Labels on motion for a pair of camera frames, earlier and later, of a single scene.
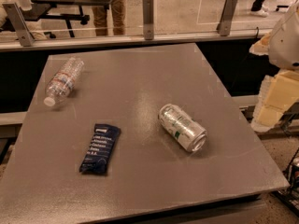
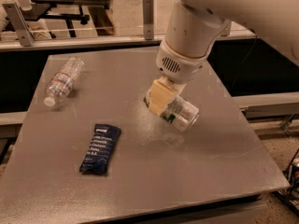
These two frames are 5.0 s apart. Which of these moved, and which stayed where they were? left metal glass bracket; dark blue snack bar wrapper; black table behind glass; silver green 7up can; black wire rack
Moved: silver green 7up can
Stayed: dark blue snack bar wrapper; black wire rack; black table behind glass; left metal glass bracket
